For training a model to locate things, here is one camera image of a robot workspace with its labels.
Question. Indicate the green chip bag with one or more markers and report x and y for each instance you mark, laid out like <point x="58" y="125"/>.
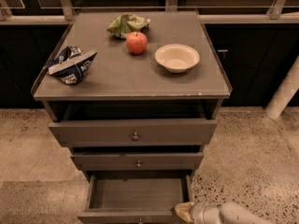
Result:
<point x="127" y="23"/>

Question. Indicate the red apple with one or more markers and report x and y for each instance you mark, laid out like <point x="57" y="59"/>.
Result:
<point x="136" y="42"/>

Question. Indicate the metal window railing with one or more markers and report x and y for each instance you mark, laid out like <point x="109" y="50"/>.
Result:
<point x="209" y="11"/>

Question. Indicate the grey drawer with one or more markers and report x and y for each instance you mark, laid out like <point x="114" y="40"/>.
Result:
<point x="137" y="161"/>
<point x="133" y="132"/>
<point x="136" y="197"/>

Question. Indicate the blue chip bag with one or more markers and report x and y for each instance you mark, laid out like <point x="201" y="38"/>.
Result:
<point x="71" y="64"/>

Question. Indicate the white pillar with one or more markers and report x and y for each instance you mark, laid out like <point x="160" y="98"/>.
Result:
<point x="286" y="90"/>

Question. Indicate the grey middle drawer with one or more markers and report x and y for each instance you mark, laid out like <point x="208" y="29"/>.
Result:
<point x="137" y="161"/>

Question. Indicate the grey bottom drawer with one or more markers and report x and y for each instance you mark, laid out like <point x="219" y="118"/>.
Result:
<point x="136" y="197"/>

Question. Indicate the white bowl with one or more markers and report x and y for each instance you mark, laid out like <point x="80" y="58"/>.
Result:
<point x="177" y="58"/>

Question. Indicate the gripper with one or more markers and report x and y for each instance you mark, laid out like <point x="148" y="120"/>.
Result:
<point x="197" y="212"/>

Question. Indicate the grey drawer cabinet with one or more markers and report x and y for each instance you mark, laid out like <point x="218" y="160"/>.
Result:
<point x="120" y="85"/>

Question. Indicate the grey top drawer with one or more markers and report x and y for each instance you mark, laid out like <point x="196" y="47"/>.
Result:
<point x="133" y="132"/>

